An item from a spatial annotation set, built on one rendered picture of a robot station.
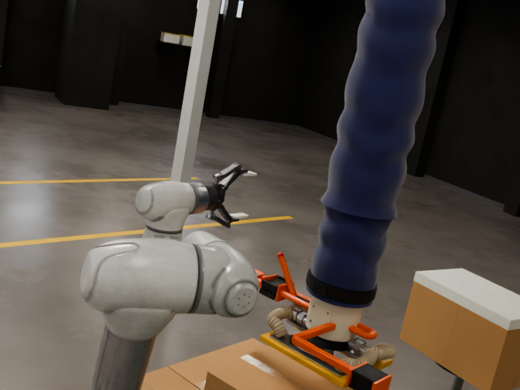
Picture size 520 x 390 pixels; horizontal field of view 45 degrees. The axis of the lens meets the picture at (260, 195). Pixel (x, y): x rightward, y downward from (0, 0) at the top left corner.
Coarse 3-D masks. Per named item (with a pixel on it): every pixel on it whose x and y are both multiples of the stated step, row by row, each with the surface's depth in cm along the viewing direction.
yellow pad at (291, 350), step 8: (264, 336) 206; (272, 336) 206; (288, 336) 208; (272, 344) 203; (280, 344) 202; (288, 344) 202; (288, 352) 199; (296, 352) 198; (304, 352) 198; (296, 360) 196; (304, 360) 195; (312, 360) 194; (320, 360) 195; (312, 368) 193; (320, 368) 191; (328, 368) 191; (328, 376) 189; (336, 376) 188; (344, 376) 189; (336, 384) 187; (344, 384) 185
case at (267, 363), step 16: (256, 352) 232; (272, 352) 234; (224, 368) 216; (240, 368) 218; (256, 368) 220; (272, 368) 222; (288, 368) 224; (304, 368) 227; (208, 384) 212; (224, 384) 208; (240, 384) 208; (256, 384) 210; (272, 384) 212; (288, 384) 214; (304, 384) 216; (320, 384) 218
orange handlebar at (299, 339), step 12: (264, 276) 225; (300, 300) 210; (324, 324) 193; (360, 324) 199; (300, 336) 182; (312, 336) 187; (360, 336) 194; (372, 336) 193; (312, 348) 176; (324, 360) 174; (336, 360) 172
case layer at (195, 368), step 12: (228, 348) 317; (240, 348) 319; (252, 348) 322; (192, 360) 299; (204, 360) 301; (216, 360) 303; (228, 360) 305; (156, 372) 282; (168, 372) 284; (180, 372) 286; (192, 372) 288; (204, 372) 290; (144, 384) 271; (156, 384) 273; (168, 384) 274; (180, 384) 276; (192, 384) 279; (204, 384) 280
